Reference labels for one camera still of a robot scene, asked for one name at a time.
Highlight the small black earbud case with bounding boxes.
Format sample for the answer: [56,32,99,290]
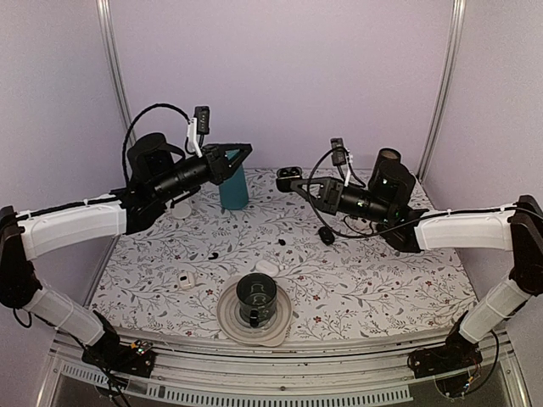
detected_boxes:
[318,226,335,246]

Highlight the black oval charging case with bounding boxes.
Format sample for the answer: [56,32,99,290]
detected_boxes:
[276,166,303,192]

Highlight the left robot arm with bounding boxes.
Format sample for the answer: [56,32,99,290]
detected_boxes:
[1,132,252,368]

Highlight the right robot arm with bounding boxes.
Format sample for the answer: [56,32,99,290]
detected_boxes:
[277,159,542,370]

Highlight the white open charging case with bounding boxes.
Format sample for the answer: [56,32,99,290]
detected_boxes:
[255,259,279,277]

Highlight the small white earbud case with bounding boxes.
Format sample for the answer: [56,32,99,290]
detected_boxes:
[177,272,195,291]

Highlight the teal cup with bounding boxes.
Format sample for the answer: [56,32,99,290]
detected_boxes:
[219,166,249,210]

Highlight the clear plastic cup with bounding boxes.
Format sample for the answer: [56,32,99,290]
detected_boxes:
[171,202,192,220]

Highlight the dark brown tall cup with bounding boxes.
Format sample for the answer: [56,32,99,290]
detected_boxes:
[374,148,401,170]

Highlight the floral table cloth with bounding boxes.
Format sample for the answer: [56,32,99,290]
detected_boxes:
[90,170,476,342]

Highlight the dark glass mug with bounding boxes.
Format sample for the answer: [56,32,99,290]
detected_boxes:
[236,273,277,328]

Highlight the beige round plate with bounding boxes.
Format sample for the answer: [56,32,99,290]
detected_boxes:
[216,280,294,348]

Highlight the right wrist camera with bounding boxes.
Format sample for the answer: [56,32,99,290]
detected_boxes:
[330,137,353,187]

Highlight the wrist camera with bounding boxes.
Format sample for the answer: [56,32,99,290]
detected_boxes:
[330,137,353,187]
[185,105,210,158]

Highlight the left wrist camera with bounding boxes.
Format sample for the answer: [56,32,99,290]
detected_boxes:
[185,105,210,158]

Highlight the left aluminium frame post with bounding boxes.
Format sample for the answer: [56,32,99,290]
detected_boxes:
[95,0,131,129]

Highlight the aluminium frame post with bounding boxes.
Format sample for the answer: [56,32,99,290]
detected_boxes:
[417,0,467,184]
[95,0,131,129]

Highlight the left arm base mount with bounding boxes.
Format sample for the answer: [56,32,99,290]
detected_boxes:
[81,343,157,378]

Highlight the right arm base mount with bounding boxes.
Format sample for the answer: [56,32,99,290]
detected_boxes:
[407,345,483,378]

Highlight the right aluminium frame post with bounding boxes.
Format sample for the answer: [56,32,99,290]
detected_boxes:
[417,0,467,184]

